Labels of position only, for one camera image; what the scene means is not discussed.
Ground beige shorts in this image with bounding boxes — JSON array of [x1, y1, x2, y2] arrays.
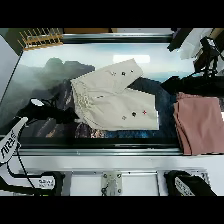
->
[[70, 58, 161, 132]]

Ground black garment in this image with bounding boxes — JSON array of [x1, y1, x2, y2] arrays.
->
[[159, 74, 224, 98], [167, 28, 194, 53]]

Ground pink garment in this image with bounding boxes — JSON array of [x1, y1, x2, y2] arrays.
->
[[172, 92, 224, 157]]

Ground yellow wooden rack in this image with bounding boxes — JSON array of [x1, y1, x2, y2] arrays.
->
[[17, 28, 64, 52]]

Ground white garment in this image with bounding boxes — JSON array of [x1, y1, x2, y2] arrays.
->
[[179, 28, 215, 61]]

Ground silver frame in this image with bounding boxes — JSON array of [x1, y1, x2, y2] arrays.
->
[[0, 146, 224, 197]]

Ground black cable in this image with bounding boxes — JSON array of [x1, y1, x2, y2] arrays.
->
[[15, 131, 37, 190]]

